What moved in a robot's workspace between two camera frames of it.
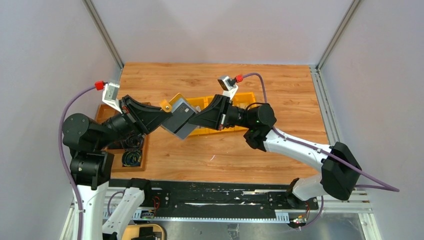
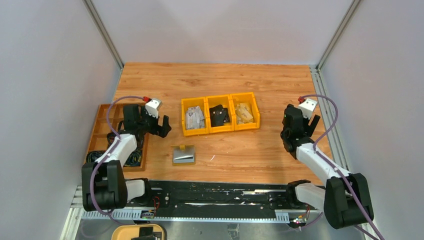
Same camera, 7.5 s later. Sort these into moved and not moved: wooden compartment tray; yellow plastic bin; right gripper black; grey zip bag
Moved: grey zip bag; right gripper black
Not moved: wooden compartment tray; yellow plastic bin
